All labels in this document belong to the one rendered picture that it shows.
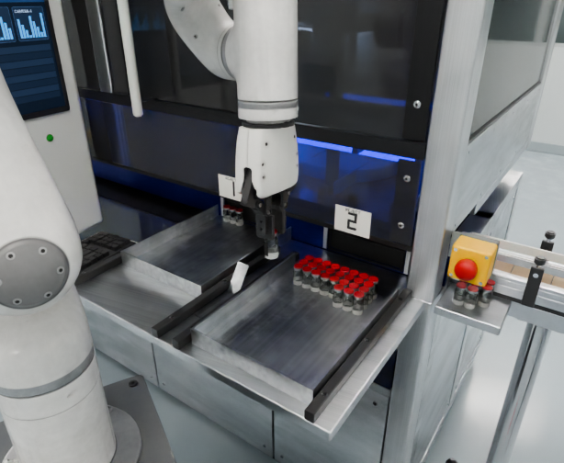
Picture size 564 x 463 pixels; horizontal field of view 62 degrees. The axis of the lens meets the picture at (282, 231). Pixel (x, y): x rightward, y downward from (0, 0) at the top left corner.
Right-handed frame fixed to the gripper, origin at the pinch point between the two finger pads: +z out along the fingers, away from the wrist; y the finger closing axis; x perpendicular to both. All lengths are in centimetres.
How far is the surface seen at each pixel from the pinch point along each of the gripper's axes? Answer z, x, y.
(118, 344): 86, -106, -35
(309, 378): 26.5, 7.1, -0.1
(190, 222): 19, -49, -28
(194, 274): 23.3, -32.1, -12.3
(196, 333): 22.7, -13.8, 5.1
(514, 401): 54, 34, -50
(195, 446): 109, -61, -31
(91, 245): 27, -75, -13
